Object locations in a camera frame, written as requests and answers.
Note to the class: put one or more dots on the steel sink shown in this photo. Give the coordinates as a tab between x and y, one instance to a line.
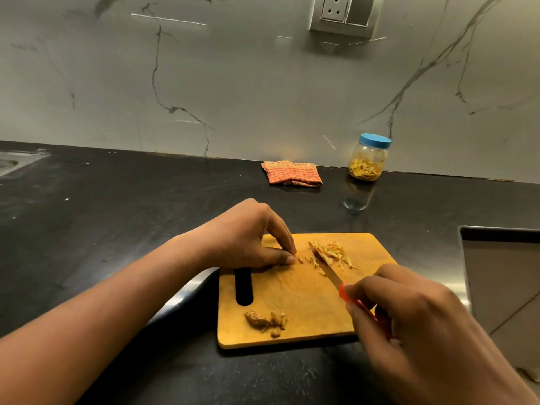
17	161

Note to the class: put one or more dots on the chopped ginger strips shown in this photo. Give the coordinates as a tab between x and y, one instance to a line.
335	253

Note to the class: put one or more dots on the orange checked cloth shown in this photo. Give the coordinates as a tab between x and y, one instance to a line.
292	173

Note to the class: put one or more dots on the person's left forearm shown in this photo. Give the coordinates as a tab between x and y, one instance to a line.
84	329

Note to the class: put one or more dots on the person's left hand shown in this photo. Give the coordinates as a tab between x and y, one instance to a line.
240	240

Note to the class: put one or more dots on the blue-lidded plastic jar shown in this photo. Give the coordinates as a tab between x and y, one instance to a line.
369	158

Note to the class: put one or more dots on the grey wall switch plate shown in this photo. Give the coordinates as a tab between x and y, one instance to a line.
346	14

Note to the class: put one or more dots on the person's right hand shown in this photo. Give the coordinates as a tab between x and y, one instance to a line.
430	341

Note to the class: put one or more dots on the beige cabinet door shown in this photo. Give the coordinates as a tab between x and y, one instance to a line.
502	291

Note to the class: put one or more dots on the knobby ginger piece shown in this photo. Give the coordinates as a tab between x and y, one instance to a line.
257	319

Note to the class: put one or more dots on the wooden cutting board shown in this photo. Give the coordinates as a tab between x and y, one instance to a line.
303	299

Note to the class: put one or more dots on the blue jar lid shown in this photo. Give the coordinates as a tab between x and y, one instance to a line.
375	140

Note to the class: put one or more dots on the small round ginger end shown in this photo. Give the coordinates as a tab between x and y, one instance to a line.
276	333

